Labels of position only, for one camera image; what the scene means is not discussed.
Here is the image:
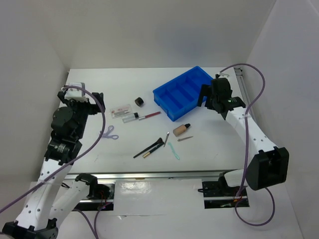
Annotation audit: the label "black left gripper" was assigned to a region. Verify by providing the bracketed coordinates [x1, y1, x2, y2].
[59, 92, 105, 138]

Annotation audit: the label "purple eyelash curler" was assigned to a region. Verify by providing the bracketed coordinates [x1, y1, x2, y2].
[101, 125, 119, 140]

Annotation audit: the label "beige foundation bottle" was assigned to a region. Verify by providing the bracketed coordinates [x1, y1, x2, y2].
[173, 123, 190, 137]

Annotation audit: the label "metal tweezers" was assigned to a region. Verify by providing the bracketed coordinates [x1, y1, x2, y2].
[177, 136, 193, 142]

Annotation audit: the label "clear tube black cap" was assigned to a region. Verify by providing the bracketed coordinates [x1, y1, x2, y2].
[122, 113, 139, 123]

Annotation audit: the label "silver small tool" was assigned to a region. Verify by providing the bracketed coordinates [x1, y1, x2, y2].
[163, 132, 170, 147]

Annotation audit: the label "small black round jar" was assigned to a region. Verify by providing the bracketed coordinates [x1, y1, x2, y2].
[135, 97, 144, 107]

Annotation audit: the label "red lip gloss tube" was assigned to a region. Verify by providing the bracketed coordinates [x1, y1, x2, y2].
[138, 112, 161, 120]

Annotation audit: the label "teal plastic applicator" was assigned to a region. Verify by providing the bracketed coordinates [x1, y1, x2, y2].
[167, 142, 180, 160]

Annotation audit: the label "green gold mascara pencil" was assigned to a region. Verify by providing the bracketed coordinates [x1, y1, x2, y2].
[143, 142, 164, 158]

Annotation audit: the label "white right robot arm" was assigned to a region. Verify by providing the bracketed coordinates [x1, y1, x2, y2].
[197, 78, 289, 195]

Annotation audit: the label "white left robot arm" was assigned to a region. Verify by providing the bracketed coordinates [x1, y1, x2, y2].
[1, 91, 110, 239]

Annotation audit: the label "black makeup brush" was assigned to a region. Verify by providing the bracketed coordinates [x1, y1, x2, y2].
[133, 137, 163, 158]

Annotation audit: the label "blue compartment tray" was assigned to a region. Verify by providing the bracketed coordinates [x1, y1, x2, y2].
[153, 66, 213, 121]

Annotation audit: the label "clear false eyelash case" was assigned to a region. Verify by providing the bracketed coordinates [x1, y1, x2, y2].
[110, 104, 133, 119]

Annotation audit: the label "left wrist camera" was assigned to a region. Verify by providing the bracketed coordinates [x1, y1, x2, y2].
[62, 82, 87, 102]

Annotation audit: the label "aluminium side rail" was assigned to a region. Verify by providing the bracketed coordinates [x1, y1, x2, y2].
[234, 66, 251, 106]

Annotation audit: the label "aluminium front rail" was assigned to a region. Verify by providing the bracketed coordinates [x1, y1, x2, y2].
[64, 169, 240, 182]

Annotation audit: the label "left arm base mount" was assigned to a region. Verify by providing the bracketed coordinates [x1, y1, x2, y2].
[75, 182, 115, 212]

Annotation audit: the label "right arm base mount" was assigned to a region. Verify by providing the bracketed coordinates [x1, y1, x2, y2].
[197, 179, 250, 209]

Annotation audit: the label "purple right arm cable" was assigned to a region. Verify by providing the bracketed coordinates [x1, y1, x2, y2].
[215, 63, 276, 227]

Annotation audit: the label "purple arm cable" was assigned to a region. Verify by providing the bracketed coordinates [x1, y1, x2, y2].
[0, 85, 115, 239]
[215, 63, 276, 227]

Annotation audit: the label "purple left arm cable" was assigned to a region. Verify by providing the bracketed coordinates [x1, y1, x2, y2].
[0, 85, 115, 239]

